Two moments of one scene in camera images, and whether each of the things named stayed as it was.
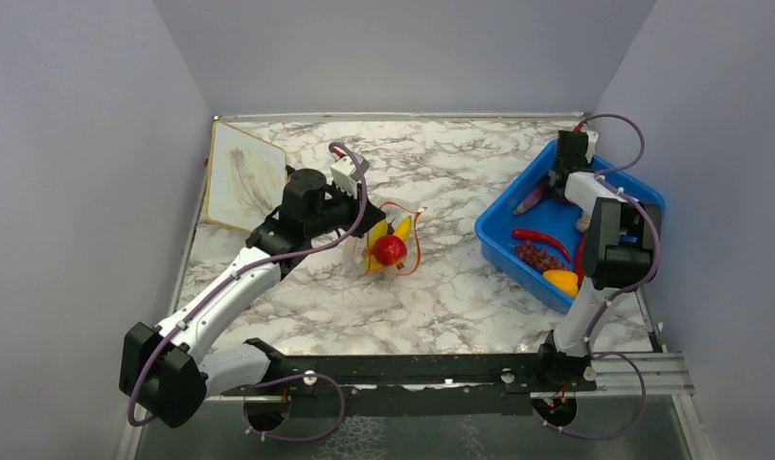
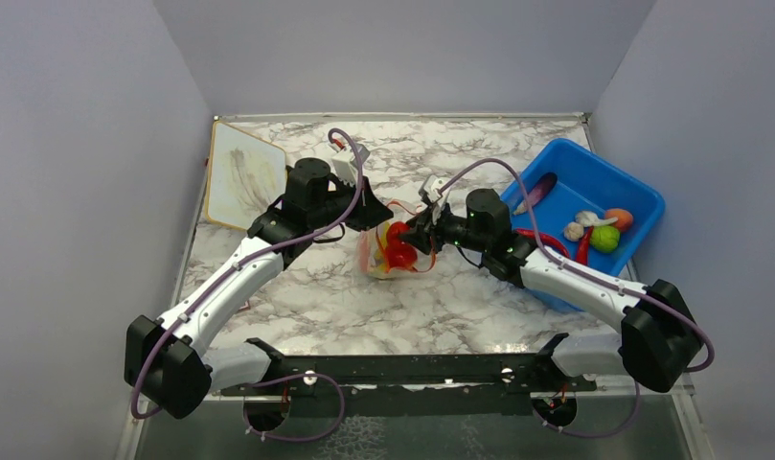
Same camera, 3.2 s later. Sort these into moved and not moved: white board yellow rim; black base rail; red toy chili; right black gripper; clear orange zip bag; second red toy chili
Moved: clear orange zip bag; right black gripper
Not moved: black base rail; white board yellow rim; red toy chili; second red toy chili
